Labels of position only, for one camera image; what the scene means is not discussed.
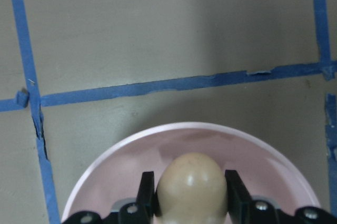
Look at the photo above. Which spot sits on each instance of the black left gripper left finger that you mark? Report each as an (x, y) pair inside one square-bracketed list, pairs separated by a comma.
[(147, 196)]

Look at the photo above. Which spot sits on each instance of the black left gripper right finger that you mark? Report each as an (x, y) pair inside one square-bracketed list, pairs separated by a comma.
[(239, 199)]

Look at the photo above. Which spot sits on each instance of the beige egg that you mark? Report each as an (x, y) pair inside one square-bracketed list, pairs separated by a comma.
[(192, 189)]

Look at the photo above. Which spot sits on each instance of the pink plastic bowl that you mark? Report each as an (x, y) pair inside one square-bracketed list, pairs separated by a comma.
[(116, 174)]

